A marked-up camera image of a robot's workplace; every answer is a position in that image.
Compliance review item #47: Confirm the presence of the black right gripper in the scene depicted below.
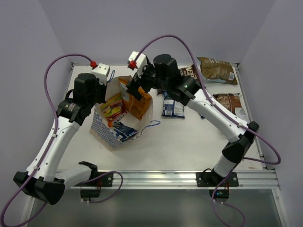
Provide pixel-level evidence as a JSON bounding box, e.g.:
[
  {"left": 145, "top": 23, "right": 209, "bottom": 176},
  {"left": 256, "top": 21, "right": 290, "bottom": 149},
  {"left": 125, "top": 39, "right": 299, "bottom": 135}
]
[{"left": 126, "top": 61, "right": 170, "bottom": 101}]

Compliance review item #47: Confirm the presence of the orange brown snack bag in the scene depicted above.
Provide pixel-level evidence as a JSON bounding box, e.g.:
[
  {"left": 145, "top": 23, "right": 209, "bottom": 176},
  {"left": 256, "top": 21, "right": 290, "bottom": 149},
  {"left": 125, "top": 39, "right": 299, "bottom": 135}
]
[{"left": 119, "top": 76, "right": 152, "bottom": 120}]

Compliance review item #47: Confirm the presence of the blue checkered paper bag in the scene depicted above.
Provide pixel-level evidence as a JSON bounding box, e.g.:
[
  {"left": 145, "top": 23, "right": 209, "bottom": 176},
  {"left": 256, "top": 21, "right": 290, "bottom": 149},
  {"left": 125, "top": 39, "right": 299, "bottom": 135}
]
[{"left": 90, "top": 76, "right": 160, "bottom": 149}]

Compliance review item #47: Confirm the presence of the dark blue snack bag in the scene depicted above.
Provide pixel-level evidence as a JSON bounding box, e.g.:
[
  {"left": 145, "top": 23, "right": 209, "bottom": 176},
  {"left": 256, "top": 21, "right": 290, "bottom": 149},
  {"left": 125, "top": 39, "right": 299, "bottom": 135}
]
[{"left": 161, "top": 91, "right": 185, "bottom": 119}]

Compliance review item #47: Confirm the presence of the blue white milk snack pack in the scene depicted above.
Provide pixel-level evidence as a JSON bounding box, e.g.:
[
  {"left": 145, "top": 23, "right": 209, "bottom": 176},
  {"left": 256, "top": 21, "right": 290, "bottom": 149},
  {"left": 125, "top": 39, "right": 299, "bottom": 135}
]
[{"left": 110, "top": 122, "right": 139, "bottom": 142}]

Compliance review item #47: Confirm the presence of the brown kettle chips bag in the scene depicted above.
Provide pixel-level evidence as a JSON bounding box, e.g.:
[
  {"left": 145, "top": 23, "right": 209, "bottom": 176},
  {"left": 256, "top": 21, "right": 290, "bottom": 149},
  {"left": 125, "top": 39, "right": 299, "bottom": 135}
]
[{"left": 156, "top": 64, "right": 202, "bottom": 96}]

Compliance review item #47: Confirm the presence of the light blue snack bag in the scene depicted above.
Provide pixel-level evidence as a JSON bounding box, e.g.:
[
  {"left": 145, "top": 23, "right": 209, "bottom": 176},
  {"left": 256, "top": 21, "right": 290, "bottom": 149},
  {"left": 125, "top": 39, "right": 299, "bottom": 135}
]
[{"left": 197, "top": 57, "right": 238, "bottom": 85}]

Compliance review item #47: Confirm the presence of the dark brown chips bag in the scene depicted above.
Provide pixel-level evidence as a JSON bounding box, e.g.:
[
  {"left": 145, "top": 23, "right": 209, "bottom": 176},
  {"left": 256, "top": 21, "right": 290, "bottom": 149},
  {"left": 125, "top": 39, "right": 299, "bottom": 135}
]
[{"left": 213, "top": 93, "right": 250, "bottom": 122}]

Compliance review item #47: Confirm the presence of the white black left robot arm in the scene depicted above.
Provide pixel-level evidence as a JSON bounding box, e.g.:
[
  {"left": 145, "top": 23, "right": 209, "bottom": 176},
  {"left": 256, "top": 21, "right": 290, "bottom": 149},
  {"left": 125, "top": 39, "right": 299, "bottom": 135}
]
[{"left": 13, "top": 73, "right": 107, "bottom": 205}]

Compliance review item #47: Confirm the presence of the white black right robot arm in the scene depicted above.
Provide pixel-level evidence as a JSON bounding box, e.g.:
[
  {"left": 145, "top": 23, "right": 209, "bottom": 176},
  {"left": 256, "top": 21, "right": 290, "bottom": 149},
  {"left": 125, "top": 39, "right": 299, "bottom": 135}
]
[{"left": 126, "top": 52, "right": 259, "bottom": 186}]

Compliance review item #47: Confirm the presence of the colourful red candy bag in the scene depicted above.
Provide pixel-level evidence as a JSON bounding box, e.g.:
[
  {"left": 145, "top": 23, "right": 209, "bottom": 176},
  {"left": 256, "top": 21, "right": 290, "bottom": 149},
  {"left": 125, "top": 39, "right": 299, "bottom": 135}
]
[{"left": 100, "top": 93, "right": 126, "bottom": 127}]

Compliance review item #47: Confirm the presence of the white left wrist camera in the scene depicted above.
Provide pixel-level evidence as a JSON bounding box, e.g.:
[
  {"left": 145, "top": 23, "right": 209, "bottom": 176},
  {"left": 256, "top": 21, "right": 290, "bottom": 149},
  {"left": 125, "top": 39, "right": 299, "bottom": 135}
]
[{"left": 90, "top": 61, "right": 110, "bottom": 85}]

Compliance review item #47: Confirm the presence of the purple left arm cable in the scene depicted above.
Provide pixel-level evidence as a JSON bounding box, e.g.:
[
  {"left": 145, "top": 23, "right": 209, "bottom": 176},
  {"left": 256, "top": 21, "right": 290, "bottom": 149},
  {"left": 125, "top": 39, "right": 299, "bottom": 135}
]
[{"left": 0, "top": 53, "right": 124, "bottom": 224}]

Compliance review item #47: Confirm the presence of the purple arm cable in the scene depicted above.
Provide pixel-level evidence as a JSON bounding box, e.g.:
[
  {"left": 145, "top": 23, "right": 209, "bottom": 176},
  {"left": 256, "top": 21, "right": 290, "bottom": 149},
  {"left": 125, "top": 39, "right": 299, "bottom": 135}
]
[
  {"left": 0, "top": 53, "right": 124, "bottom": 224},
  {"left": 136, "top": 35, "right": 282, "bottom": 227}
]

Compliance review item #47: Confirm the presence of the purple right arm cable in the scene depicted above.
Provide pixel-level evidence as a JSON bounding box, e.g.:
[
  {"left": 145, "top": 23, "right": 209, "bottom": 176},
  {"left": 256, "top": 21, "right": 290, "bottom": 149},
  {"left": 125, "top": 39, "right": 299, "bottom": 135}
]
[{"left": 136, "top": 35, "right": 282, "bottom": 227}]

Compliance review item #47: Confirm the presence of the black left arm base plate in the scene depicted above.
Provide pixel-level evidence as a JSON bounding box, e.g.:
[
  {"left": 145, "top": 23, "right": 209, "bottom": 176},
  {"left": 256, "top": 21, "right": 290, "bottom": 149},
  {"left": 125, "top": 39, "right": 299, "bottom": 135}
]
[{"left": 76, "top": 171, "right": 114, "bottom": 201}]

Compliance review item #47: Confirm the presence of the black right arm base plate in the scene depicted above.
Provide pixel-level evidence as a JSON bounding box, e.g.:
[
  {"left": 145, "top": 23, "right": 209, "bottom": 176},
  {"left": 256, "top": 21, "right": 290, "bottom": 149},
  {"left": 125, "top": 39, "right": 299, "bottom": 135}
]
[{"left": 196, "top": 169, "right": 239, "bottom": 201}]

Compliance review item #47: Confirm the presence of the aluminium mounting rail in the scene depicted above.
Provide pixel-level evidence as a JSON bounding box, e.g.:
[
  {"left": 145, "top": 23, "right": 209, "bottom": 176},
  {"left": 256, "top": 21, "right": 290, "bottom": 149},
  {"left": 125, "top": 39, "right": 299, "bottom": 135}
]
[{"left": 53, "top": 169, "right": 280, "bottom": 190}]

